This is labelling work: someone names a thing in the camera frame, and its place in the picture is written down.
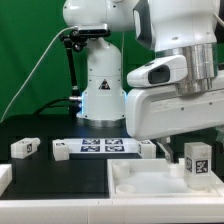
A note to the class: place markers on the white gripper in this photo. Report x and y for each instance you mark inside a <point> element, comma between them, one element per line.
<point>160,112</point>

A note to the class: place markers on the white square tabletop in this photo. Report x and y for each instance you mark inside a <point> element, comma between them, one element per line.
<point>155,178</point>

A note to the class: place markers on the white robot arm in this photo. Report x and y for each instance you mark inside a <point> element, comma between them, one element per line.
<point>182,89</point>

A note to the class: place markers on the white left fence block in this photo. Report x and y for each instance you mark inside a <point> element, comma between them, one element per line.
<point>5,176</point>

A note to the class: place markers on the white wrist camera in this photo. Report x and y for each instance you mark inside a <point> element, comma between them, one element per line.
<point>160,71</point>

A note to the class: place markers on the white front fence rail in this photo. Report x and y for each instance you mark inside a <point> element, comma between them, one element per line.
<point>113,211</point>

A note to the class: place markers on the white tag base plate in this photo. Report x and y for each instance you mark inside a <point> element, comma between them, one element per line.
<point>101,145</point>

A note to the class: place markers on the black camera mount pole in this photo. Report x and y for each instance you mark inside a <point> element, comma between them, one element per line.
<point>72,45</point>

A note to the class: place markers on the grey mounted camera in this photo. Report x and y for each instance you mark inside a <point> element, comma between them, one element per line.
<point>93,30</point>

